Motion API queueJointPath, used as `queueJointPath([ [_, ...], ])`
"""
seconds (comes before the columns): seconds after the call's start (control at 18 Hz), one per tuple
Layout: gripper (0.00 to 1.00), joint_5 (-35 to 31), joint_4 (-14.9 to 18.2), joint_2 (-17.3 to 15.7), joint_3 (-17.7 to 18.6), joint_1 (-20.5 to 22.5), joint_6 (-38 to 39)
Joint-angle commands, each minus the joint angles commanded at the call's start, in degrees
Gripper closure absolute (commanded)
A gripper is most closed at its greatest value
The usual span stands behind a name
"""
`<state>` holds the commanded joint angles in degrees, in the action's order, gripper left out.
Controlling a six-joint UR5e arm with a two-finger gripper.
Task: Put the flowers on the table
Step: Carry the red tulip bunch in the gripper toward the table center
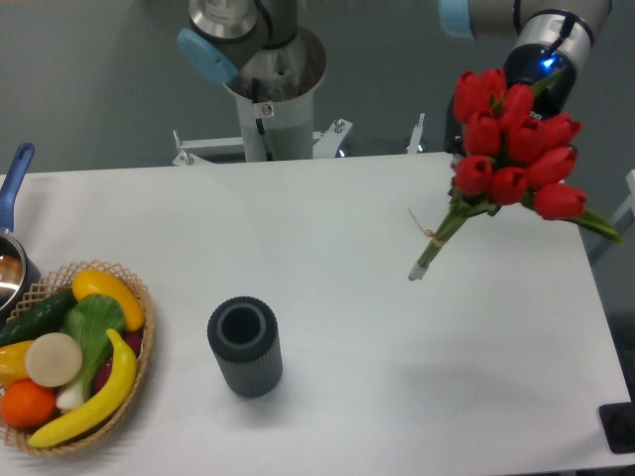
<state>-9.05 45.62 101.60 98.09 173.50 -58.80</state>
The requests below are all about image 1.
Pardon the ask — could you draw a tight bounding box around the woven wicker basket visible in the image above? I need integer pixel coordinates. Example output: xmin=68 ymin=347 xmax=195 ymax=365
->
xmin=1 ymin=260 xmax=155 ymax=456

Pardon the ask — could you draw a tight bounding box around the black device table corner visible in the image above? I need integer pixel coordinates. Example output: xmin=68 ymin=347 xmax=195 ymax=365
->
xmin=598 ymin=402 xmax=634 ymax=454

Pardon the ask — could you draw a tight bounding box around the blue handled saucepan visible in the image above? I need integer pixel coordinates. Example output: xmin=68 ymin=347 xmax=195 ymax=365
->
xmin=1 ymin=143 xmax=41 ymax=326

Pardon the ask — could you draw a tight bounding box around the dark red vegetable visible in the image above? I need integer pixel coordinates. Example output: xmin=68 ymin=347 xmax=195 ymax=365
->
xmin=92 ymin=330 xmax=143 ymax=395

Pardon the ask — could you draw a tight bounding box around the yellow bell pepper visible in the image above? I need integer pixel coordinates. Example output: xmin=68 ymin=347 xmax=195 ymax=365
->
xmin=0 ymin=340 xmax=33 ymax=388

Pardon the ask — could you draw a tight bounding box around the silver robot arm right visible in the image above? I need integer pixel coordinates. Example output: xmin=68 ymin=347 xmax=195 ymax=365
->
xmin=438 ymin=0 xmax=613 ymax=120

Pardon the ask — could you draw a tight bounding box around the green bok choy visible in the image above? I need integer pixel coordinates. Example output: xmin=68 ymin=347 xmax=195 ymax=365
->
xmin=57 ymin=295 xmax=125 ymax=413

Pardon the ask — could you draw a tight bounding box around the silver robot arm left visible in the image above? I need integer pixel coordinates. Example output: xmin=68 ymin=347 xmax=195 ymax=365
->
xmin=177 ymin=1 xmax=326 ymax=102

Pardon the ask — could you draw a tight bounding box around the green cucumber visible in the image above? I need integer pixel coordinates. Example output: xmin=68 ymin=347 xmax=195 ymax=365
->
xmin=1 ymin=289 xmax=76 ymax=346

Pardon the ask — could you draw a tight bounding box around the beige round disc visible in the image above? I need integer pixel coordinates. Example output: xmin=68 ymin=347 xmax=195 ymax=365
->
xmin=25 ymin=332 xmax=83 ymax=388

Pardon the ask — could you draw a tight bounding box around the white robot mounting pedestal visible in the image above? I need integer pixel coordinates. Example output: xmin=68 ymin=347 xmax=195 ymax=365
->
xmin=173 ymin=90 xmax=426 ymax=166

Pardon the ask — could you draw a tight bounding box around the yellow banana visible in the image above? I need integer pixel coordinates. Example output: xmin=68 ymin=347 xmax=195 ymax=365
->
xmin=28 ymin=329 xmax=137 ymax=448

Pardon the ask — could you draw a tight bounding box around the white frame at right edge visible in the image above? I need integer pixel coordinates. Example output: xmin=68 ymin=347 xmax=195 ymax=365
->
xmin=586 ymin=170 xmax=634 ymax=267

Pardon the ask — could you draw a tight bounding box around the orange fruit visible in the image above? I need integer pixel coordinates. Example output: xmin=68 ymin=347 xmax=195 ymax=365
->
xmin=1 ymin=380 xmax=57 ymax=428

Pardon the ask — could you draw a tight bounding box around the red tulip bouquet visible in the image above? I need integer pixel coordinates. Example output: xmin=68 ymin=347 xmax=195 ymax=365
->
xmin=409 ymin=68 xmax=621 ymax=281

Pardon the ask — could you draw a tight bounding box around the dark grey ribbed vase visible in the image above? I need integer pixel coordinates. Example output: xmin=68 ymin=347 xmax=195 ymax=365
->
xmin=206 ymin=297 xmax=283 ymax=398

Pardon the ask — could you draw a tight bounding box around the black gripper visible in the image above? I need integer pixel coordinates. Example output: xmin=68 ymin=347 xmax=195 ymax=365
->
xmin=444 ymin=43 xmax=578 ymax=156

